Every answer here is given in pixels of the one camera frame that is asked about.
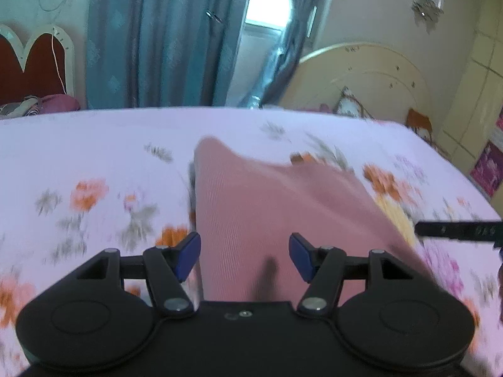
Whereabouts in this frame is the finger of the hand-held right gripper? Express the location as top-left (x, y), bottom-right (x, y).
top-left (415, 221), bottom-right (503, 249)

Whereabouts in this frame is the white wall cable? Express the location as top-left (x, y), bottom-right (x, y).
top-left (38, 0), bottom-right (76, 96)

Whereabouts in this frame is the pink ribbed shirt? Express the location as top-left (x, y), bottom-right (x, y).
top-left (190, 135), bottom-right (438, 304)

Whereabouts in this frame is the window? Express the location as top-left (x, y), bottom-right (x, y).
top-left (244, 0), bottom-right (295, 50)

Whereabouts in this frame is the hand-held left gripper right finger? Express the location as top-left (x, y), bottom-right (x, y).
top-left (289, 232), bottom-right (413, 317)

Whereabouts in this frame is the floral pillow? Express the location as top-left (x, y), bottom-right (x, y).
top-left (334, 86), bottom-right (373, 120)

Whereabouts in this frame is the pile of clothes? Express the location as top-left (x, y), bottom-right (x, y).
top-left (0, 93), bottom-right (81, 121)

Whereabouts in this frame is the cream round headboard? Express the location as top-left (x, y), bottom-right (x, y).
top-left (275, 42), bottom-right (434, 126)

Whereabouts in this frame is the orange patterned pillow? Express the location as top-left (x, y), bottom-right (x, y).
top-left (406, 108), bottom-right (434, 143)

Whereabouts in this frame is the blue patterned curtain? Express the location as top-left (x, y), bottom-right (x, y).
top-left (84, 0), bottom-right (258, 109)

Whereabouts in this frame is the floral bed sheet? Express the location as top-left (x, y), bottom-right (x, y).
top-left (0, 106), bottom-right (503, 377)

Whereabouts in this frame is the cream wardrobe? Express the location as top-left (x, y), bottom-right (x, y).
top-left (435, 0), bottom-right (503, 201)

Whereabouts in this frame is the tied blue curtain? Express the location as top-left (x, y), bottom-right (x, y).
top-left (239, 0), bottom-right (342, 107)

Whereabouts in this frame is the pink floral poster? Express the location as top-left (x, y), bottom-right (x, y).
top-left (469, 110), bottom-right (503, 198)

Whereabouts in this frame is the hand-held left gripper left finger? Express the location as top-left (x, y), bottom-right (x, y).
top-left (76, 232), bottom-right (202, 317)

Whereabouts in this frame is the red heart-shaped headboard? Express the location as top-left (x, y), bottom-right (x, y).
top-left (0, 24), bottom-right (76, 107)

